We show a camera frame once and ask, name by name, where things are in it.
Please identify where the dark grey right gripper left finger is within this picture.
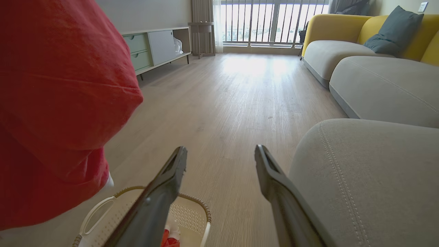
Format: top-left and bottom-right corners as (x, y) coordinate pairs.
(103, 146), (188, 247)

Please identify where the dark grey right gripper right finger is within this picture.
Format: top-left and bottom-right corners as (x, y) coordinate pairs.
(254, 144), (335, 247)

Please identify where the red and white clothing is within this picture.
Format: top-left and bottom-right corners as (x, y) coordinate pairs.
(161, 219), (181, 247)

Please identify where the red clothing garment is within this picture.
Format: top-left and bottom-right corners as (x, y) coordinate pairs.
(0, 0), (144, 231)

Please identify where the white perforated laundry basket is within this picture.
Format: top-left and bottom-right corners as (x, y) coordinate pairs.
(72, 186), (212, 247)

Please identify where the grey round sofa seat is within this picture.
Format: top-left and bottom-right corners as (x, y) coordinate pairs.
(288, 118), (439, 247)

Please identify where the yellow and grey sofa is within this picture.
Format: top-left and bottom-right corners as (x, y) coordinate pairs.
(301, 14), (439, 129)

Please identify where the white and green sideboard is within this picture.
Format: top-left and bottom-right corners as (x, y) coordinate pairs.
(121, 26), (192, 81)

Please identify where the black object beside sofa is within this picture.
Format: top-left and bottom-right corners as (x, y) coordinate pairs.
(298, 21), (309, 61)

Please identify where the small round side table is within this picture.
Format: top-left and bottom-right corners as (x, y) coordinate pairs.
(188, 22), (216, 59)

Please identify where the balcony window railing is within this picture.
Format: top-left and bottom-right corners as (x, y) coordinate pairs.
(219, 0), (330, 48)

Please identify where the beige curtain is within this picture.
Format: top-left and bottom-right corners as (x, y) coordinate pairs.
(191, 0), (224, 54)

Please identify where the dark grey cushion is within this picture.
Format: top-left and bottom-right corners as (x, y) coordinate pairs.
(363, 5), (424, 56)

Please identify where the dark grey curtain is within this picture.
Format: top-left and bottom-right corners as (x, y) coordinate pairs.
(329, 0), (371, 16)

